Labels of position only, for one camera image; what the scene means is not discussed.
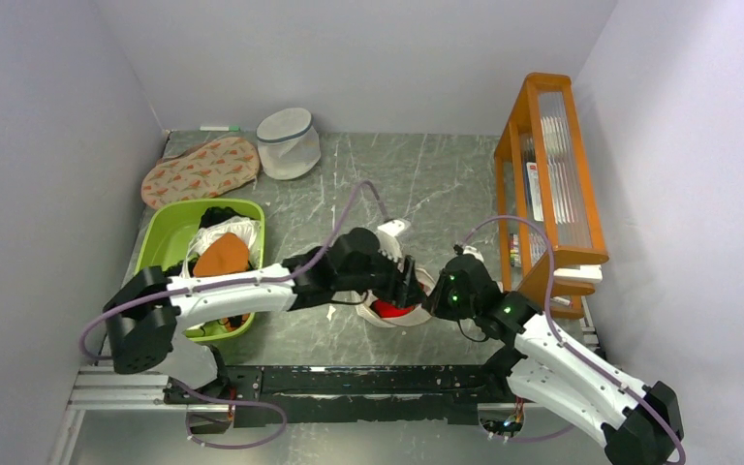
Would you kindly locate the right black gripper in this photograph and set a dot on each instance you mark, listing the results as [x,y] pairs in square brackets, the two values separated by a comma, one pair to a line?
[437,300]

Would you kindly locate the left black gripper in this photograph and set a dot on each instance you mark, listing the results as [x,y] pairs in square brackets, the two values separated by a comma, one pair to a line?
[401,289]

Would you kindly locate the red bra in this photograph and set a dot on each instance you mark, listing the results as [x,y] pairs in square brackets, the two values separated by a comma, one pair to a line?
[386,311]

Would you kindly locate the beige mesh laundry bag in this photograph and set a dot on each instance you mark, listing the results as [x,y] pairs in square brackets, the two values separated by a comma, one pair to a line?
[417,317]

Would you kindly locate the orange bra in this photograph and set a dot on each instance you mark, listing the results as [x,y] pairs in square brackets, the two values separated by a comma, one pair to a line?
[228,254]

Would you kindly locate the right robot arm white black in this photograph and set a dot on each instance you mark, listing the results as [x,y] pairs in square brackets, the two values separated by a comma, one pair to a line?
[633,422]

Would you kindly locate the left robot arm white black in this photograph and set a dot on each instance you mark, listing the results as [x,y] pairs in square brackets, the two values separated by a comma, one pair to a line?
[147,319]

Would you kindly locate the white mesh laundry bag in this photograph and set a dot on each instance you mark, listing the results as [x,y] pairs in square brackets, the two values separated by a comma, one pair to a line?
[288,143]

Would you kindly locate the orange wooden rack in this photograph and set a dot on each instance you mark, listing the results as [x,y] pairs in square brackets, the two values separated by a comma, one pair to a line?
[542,175]

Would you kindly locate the white bras in basin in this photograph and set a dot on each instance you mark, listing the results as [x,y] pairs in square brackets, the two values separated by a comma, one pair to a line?
[216,221]

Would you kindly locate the floral patterned fabric pad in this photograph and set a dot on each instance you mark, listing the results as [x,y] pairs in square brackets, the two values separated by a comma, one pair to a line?
[206,171]

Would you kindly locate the green white marker pen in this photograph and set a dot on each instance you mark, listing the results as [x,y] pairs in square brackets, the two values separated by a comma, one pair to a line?
[213,128]

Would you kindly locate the green plastic basin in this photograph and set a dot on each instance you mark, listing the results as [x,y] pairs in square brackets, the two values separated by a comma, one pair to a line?
[170,229]

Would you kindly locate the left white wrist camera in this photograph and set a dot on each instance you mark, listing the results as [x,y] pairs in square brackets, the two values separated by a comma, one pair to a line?
[388,235]

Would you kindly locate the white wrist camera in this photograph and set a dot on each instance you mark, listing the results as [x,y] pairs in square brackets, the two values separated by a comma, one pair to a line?
[468,250]
[388,235]

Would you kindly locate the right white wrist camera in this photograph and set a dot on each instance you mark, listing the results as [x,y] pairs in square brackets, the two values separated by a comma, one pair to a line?
[468,250]

